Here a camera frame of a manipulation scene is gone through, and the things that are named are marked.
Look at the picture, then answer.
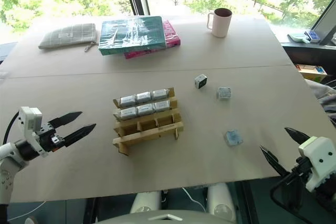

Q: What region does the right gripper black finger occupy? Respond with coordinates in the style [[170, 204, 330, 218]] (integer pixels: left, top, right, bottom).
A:
[[259, 144, 290, 178], [284, 127, 312, 145]]

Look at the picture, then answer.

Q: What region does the blue and white small pack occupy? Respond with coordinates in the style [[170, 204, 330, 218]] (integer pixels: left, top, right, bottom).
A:
[[302, 30, 321, 44]]

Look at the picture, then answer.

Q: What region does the wooden grid rack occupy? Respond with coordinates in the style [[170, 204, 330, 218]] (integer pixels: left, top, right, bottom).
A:
[[112, 86, 185, 155]]

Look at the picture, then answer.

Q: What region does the green plastic-wrapped book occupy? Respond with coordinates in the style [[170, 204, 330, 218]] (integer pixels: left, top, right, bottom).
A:
[[98, 15, 167, 57]]

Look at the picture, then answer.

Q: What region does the grey crumpled cloth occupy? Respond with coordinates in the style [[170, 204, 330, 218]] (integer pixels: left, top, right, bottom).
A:
[[305, 78, 336, 128]]

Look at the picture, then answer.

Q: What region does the grey plaid zip pouch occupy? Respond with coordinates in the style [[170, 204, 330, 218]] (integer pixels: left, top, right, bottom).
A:
[[38, 23, 99, 52]]

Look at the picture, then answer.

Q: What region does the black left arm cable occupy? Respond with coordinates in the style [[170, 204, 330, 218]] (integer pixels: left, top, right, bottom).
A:
[[3, 110, 22, 146]]

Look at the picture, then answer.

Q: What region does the white rounded shell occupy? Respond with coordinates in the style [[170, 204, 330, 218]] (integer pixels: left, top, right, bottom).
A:
[[130, 190, 161, 215], [207, 183, 236, 216]]

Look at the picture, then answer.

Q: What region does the black slanted window frame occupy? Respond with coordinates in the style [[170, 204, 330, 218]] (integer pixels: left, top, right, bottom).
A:
[[310, 0, 336, 47]]

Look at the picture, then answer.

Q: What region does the pale pink mug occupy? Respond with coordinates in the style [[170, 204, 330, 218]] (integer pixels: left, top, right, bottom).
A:
[[207, 8, 233, 38]]

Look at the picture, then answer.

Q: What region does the pink book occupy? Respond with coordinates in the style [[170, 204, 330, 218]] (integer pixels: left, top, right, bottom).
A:
[[123, 19, 181, 60]]

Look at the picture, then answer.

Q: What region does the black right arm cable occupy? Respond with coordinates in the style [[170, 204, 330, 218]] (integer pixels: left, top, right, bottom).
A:
[[269, 173, 300, 212]]

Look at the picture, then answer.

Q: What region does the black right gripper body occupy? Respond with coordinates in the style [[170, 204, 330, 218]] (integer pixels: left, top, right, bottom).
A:
[[281, 156, 316, 190]]

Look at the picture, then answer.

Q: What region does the grey robot torso cover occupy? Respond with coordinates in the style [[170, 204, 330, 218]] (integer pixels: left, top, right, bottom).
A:
[[96, 209, 238, 224]]

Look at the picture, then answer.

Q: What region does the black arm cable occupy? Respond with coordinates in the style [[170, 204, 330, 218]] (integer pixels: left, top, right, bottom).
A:
[[3, 110, 22, 146], [269, 173, 300, 212]]

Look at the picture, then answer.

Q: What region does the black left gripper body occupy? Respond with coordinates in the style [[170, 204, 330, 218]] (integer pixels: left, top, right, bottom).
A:
[[36, 122, 67, 154]]

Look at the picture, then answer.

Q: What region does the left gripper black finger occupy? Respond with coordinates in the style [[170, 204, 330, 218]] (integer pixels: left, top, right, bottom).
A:
[[62, 123, 97, 148], [48, 111, 83, 129]]

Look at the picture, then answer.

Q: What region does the colourful cardboard box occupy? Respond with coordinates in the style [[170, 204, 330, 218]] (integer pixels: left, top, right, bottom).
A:
[[296, 63, 329, 83]]

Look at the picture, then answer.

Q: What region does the thin white cable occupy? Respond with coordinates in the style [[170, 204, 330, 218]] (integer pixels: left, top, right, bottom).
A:
[[183, 186, 206, 208]]

